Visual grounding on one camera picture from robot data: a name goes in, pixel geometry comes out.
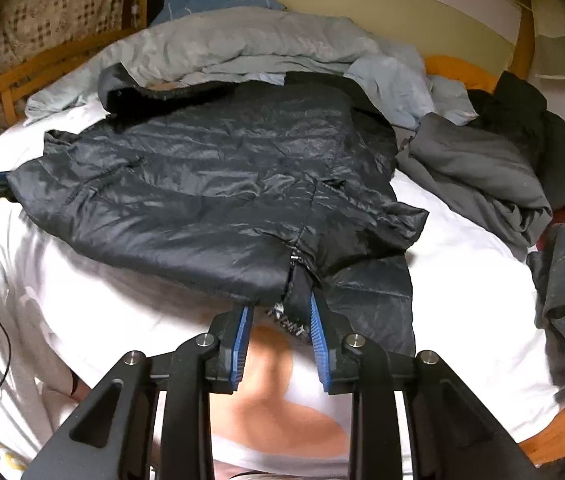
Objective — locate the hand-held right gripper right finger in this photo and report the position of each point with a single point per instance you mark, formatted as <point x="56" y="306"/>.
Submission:
<point x="318" y="340"/>

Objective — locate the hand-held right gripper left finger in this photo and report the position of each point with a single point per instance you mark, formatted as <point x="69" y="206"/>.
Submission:
<point x="242" y="340"/>

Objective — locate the black puffer jacket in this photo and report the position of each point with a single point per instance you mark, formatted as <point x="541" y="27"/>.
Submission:
<point x="212" y="185"/>

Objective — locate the white bed sheet orange print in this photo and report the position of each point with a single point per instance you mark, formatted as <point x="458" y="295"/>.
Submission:
<point x="462" y="310"/>

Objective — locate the blue pillow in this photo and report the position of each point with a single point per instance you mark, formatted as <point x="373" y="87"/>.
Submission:
<point x="187" y="7"/>

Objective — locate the light blue quilt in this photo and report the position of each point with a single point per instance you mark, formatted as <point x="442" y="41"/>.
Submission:
<point x="262" y="40"/>

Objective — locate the orange pillow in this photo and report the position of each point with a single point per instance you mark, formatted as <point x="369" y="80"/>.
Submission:
<point x="457" y="72"/>

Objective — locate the black garment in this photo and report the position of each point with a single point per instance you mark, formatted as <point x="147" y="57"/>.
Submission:
<point x="522" y="105"/>

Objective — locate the cream padded headboard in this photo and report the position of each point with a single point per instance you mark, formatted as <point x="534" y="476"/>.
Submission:
<point x="362" y="5"/>

